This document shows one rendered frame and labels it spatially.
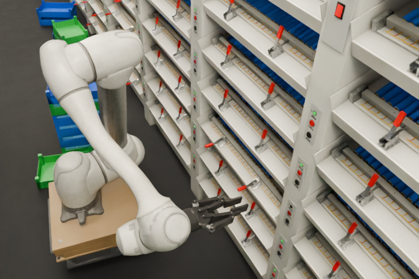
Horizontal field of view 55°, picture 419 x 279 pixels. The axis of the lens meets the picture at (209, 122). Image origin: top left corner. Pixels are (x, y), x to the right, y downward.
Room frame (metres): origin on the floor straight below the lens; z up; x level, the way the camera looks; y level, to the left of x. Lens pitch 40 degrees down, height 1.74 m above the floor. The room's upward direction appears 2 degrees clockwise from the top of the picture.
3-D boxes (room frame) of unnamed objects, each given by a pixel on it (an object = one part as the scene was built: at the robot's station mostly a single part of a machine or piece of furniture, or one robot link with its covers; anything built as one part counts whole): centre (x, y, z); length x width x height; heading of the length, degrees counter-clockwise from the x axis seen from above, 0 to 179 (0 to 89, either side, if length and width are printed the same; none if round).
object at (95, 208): (1.12, 0.55, 0.32); 0.22 x 0.18 x 0.06; 17
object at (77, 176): (1.14, 0.55, 0.46); 0.18 x 0.16 x 0.22; 130
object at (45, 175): (1.58, 0.81, 0.04); 0.30 x 0.20 x 0.08; 104
